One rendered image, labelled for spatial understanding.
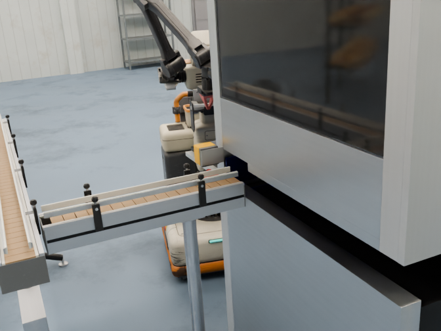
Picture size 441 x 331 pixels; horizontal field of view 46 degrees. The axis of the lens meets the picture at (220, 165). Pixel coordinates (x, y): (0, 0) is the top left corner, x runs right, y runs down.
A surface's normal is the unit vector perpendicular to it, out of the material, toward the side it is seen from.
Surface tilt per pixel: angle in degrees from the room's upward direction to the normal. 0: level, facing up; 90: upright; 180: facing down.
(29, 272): 90
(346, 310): 90
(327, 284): 90
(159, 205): 90
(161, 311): 0
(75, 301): 0
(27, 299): 0
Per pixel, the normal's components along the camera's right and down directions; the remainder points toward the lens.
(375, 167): -0.91, 0.18
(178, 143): 0.20, 0.31
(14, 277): 0.42, 0.27
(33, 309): -0.06, -0.94
